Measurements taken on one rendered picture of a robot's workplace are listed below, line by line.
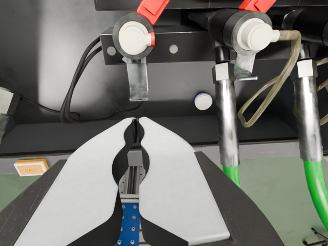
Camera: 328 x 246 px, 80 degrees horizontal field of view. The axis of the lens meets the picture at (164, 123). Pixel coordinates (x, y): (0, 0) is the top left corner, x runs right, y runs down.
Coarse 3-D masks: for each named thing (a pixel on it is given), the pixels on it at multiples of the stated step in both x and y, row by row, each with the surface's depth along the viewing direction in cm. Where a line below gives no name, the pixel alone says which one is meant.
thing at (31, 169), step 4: (20, 160) 36; (24, 160) 36; (28, 160) 36; (32, 160) 36; (36, 160) 36; (40, 160) 36; (44, 160) 36; (40, 164) 36; (20, 168) 36; (24, 168) 36; (28, 168) 36; (32, 168) 36; (36, 168) 36; (40, 168) 36; (48, 168) 38; (20, 172) 36; (24, 172) 36; (28, 172) 37; (32, 172) 37; (36, 172) 37; (40, 172) 37
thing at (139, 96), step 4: (140, 92) 15; (144, 92) 15; (132, 96) 15; (136, 96) 15; (140, 96) 15; (144, 96) 15; (132, 100) 15; (136, 100) 15; (140, 100) 15; (144, 100) 15
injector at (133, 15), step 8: (128, 16) 12; (136, 16) 12; (144, 16) 14; (120, 24) 13; (144, 24) 13; (152, 24) 16; (120, 48) 13; (152, 48) 14; (128, 56) 14; (136, 56) 14; (144, 56) 14
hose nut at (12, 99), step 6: (0, 90) 13; (6, 90) 14; (0, 96) 13; (6, 96) 13; (12, 96) 14; (18, 96) 14; (0, 102) 13; (6, 102) 13; (12, 102) 14; (0, 108) 13; (6, 108) 14; (12, 108) 14; (12, 114) 14
